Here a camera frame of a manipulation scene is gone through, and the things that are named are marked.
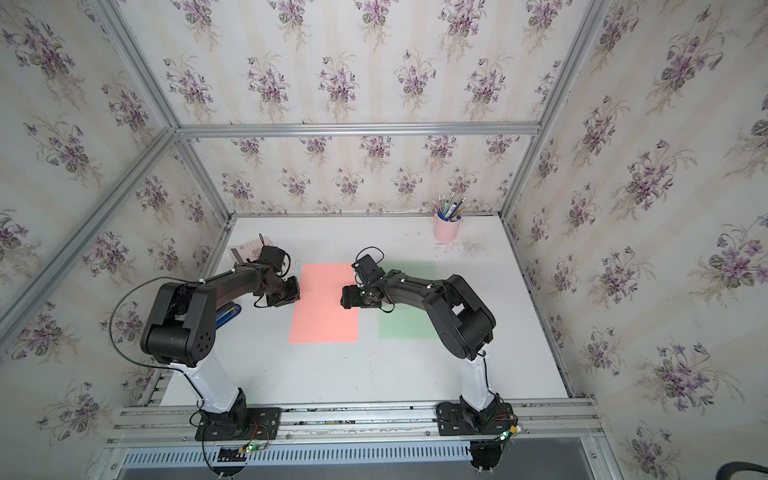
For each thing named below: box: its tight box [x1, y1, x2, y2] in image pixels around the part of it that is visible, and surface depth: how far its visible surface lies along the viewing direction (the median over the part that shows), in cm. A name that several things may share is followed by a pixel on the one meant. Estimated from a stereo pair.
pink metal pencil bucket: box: [433, 212, 464, 243], surface depth 112 cm
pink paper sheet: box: [289, 263, 359, 344], surface depth 94 cm
